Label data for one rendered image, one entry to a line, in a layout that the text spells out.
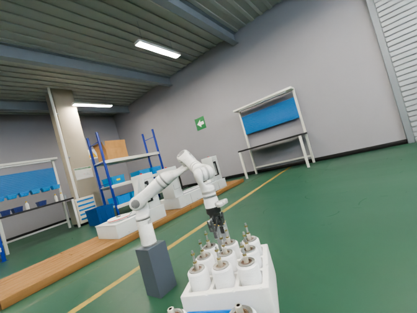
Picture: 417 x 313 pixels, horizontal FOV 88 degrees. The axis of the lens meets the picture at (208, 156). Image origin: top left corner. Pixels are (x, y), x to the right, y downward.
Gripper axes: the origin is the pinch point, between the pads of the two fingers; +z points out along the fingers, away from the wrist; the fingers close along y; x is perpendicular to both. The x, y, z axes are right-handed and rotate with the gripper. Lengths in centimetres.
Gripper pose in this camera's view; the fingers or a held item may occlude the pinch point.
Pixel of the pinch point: (219, 233)
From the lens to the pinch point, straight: 115.4
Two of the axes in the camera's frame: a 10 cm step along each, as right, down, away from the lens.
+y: -4.8, 1.1, -8.7
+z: 2.6, 9.7, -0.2
